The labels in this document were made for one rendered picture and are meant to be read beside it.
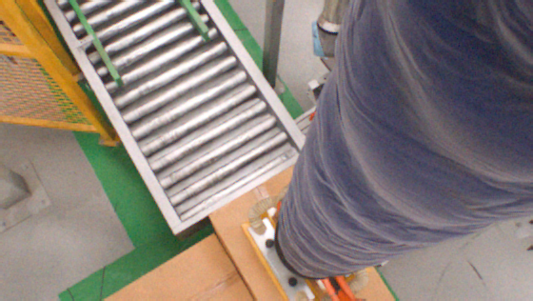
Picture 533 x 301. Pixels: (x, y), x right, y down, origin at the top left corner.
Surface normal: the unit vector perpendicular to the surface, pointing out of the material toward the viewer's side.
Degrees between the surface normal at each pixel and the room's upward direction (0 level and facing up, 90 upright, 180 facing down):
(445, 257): 0
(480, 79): 72
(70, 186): 0
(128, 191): 0
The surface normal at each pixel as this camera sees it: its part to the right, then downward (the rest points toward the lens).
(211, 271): 0.00, -0.30
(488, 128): -0.43, 0.74
